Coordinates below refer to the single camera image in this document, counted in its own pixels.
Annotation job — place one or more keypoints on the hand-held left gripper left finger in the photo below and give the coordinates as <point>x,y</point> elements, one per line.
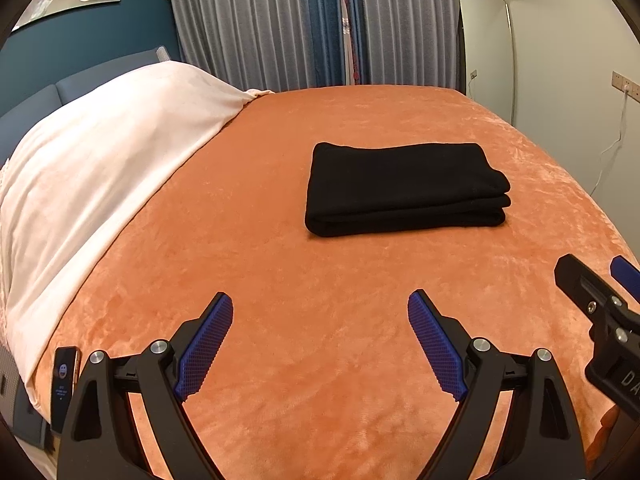
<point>205,345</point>

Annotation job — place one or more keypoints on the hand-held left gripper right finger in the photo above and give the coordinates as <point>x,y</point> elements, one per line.
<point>435,345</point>

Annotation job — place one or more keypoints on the wooden outlet panel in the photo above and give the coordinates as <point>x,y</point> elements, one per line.
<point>625,85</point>

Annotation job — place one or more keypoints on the white blanket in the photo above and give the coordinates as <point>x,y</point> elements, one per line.
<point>100,160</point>

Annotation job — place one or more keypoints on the blue headboard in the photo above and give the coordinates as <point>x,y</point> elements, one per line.
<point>75,85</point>

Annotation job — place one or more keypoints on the standing mirror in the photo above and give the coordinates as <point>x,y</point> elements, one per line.
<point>487,50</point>

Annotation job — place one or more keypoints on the orange plush blanket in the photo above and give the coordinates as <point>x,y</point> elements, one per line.
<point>300,270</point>

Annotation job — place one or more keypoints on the black pants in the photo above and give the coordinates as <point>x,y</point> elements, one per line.
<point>400,185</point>

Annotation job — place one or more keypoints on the blue curtain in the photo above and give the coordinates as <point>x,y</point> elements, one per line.
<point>325,10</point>

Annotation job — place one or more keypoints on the grey curtain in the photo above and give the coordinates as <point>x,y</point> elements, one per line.
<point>240,20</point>
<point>425,20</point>

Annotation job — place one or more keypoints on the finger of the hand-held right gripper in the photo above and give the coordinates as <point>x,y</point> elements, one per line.
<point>575,277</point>
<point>626,277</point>

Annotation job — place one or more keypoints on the smartphone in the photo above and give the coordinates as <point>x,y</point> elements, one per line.
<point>64,385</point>

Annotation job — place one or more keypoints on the person's right hand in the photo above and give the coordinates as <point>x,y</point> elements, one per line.
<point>610,417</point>

